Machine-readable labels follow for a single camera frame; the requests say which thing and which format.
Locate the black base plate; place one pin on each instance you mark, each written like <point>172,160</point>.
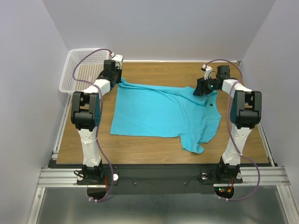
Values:
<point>158,180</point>

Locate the aluminium frame rail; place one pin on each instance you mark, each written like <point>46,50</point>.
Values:
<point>263,197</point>

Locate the turquoise t shirt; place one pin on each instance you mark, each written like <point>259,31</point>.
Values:
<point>167,112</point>

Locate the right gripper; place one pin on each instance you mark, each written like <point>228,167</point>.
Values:
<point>199,87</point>

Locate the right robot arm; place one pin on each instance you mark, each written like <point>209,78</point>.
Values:
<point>243,114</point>

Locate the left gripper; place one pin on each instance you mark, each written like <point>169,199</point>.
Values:
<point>118,76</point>

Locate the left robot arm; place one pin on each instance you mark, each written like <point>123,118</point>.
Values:
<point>86,112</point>

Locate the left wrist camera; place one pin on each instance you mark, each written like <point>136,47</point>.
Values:
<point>118,58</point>

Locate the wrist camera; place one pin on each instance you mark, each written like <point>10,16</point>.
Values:
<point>118,58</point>
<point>207,71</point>

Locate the white plastic basket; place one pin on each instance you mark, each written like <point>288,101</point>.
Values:
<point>79,71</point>

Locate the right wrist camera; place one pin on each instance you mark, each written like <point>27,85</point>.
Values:
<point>207,71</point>

